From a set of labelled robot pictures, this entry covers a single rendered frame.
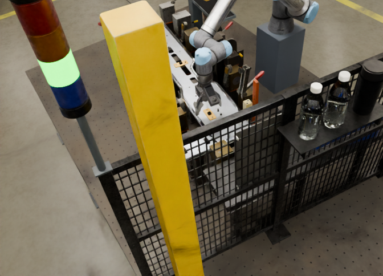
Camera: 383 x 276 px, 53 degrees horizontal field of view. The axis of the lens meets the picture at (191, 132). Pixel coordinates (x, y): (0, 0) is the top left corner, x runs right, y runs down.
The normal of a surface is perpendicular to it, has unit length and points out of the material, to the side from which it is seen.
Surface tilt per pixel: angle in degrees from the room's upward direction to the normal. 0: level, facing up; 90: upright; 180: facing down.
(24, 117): 0
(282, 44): 90
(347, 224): 0
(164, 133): 90
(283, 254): 0
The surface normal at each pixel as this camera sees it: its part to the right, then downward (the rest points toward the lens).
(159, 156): 0.43, 0.63
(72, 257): -0.09, -0.68
